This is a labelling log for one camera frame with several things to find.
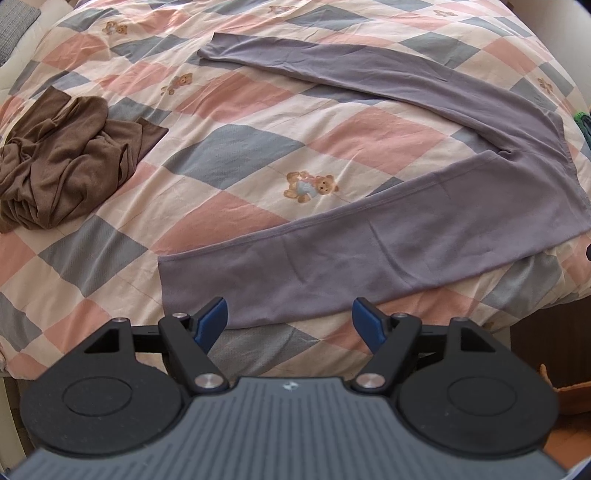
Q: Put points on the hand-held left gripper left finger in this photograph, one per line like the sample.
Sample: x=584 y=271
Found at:
x=210 y=323

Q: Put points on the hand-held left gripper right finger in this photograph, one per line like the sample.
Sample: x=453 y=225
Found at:
x=369 y=325

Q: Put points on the purple pants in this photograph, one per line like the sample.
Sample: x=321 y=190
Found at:
x=415 y=240

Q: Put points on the checkered bear print quilt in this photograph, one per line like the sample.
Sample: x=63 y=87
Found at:
x=258 y=138

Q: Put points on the brown garment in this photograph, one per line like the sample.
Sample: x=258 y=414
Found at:
x=69 y=157

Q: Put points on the grey checked pillow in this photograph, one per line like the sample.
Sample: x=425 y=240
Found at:
x=14 y=23

